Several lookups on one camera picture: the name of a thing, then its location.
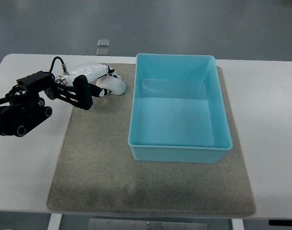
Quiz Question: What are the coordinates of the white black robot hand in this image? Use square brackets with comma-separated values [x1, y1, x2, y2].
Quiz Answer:
[56, 62, 121, 97]

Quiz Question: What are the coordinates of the white oval toy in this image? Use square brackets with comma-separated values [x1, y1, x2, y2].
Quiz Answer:
[96, 75, 126, 97]

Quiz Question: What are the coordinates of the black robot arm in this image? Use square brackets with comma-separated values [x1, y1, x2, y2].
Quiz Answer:
[0, 69, 93, 137]

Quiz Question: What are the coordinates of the light blue plastic box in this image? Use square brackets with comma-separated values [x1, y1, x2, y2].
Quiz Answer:
[128, 54, 233, 163]

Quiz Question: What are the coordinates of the lower floor socket plate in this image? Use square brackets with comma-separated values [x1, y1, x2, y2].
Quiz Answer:
[96, 48, 109, 56]

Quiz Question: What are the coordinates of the floor socket plate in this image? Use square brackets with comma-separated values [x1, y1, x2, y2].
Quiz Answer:
[96, 48, 109, 56]
[97, 39, 110, 47]

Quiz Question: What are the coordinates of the upper floor socket plate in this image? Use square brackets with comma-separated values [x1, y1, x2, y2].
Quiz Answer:
[97, 39, 110, 47]

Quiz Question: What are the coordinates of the grey felt mat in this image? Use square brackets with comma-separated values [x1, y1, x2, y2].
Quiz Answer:
[47, 64, 256, 218]

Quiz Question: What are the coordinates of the black table control panel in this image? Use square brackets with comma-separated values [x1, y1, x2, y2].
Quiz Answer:
[269, 219, 292, 227]

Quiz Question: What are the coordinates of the grey metal table base plate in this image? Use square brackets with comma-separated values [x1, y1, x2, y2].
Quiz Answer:
[88, 218, 209, 230]

